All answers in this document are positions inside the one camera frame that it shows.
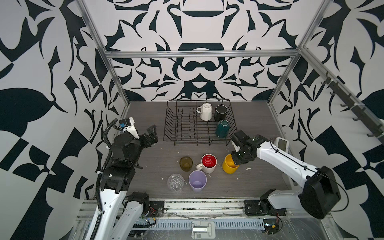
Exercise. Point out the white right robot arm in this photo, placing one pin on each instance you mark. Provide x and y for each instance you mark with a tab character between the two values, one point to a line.
318	193

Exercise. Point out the white mug red inside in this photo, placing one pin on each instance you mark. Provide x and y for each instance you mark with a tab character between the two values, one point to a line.
208	164

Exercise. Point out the silver latch bracket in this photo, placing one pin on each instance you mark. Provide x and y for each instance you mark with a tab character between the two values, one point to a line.
205	230

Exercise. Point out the black wire dish rack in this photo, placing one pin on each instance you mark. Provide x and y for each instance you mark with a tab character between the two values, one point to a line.
183	124

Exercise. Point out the yellow mug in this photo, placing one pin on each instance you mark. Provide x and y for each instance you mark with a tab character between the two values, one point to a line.
229	165

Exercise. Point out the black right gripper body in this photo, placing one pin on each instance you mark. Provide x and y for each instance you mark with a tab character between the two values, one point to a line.
239	157

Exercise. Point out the white faceted mug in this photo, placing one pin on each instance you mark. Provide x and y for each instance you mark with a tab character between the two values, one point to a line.
205	111

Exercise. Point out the white digital thermometer display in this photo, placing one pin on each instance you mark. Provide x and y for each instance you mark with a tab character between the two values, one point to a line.
282	144

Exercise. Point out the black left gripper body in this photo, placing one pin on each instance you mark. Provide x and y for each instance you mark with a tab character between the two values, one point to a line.
143	141

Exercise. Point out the white cable duct strip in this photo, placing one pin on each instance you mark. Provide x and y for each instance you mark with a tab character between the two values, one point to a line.
218	224

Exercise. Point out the olive green glass cup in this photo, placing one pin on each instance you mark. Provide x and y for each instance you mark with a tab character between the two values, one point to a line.
186	163

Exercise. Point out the grey wall hook rail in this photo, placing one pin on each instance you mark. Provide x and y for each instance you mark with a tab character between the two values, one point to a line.
351	102

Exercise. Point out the black mug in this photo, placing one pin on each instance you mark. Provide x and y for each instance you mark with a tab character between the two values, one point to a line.
220	112

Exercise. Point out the cream mug dark green outside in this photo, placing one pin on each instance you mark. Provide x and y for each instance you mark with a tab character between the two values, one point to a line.
223	128

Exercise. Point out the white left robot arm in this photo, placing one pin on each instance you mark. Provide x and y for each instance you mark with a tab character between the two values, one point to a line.
117	212

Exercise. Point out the lilac plastic cup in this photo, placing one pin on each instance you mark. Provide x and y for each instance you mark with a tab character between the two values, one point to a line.
197	181

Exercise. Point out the clear glass cup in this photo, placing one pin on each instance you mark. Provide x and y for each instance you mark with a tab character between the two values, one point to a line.
176	183

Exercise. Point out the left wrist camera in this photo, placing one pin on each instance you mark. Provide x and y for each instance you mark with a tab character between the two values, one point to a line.
128	126

